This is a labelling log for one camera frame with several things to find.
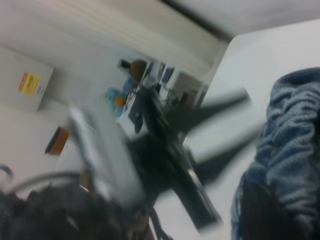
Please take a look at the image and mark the person with brown hair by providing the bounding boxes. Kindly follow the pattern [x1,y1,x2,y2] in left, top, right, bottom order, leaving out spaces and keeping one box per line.
[121,59,148,101]

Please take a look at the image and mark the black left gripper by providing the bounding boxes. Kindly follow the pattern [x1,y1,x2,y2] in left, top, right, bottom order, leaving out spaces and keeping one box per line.
[127,87,266,231]

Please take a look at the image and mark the blue denim pants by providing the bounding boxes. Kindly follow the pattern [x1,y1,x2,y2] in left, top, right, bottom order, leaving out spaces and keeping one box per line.
[229,67,320,240]

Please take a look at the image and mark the white box yellow label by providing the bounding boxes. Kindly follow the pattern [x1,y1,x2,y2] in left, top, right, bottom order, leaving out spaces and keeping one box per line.
[0,44,55,113]

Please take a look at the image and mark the grey cable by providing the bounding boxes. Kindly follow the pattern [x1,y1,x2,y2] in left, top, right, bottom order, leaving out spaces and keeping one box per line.
[7,170,85,195]

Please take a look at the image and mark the orange and black box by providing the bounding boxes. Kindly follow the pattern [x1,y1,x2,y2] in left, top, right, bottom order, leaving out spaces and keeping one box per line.
[44,126,70,156]

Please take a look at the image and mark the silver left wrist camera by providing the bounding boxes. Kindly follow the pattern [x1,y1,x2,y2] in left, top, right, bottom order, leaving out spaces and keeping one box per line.
[67,102,145,210]

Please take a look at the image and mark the dark computer monitor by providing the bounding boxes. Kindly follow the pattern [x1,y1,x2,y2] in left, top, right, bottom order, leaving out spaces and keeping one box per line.
[161,65,175,86]

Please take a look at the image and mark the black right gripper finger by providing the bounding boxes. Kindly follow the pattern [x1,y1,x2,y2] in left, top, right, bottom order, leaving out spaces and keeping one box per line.
[239,183,303,240]

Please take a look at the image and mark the teal object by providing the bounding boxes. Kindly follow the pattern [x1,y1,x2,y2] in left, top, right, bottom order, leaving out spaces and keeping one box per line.
[104,86,131,118]

